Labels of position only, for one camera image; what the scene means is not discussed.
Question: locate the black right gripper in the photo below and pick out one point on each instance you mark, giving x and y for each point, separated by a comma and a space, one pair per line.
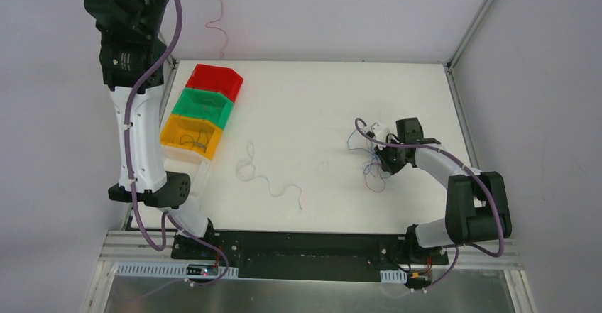
390, 158

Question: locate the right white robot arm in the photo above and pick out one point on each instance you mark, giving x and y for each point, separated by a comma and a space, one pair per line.
476, 210

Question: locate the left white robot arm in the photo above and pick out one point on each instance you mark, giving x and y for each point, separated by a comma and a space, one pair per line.
137, 38

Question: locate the right controller board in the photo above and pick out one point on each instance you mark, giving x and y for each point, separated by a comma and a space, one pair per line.
418, 281

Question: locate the controller board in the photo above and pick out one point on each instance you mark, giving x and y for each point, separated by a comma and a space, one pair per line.
194, 270
418, 281

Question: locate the red plastic bin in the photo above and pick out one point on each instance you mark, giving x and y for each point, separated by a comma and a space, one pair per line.
212, 78

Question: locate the green plastic bin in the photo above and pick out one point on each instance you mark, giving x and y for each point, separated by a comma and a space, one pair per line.
206, 105

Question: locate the yellow plastic bin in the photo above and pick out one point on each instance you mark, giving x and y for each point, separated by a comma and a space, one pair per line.
198, 135

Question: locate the clear plastic bin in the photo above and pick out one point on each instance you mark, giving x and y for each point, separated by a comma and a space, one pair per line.
188, 162

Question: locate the left controller board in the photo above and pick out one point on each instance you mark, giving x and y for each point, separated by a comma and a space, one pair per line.
194, 270

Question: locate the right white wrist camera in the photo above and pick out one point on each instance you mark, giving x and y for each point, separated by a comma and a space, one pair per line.
379, 131

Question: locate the aluminium front rail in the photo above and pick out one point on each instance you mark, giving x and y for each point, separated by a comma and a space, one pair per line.
242, 249

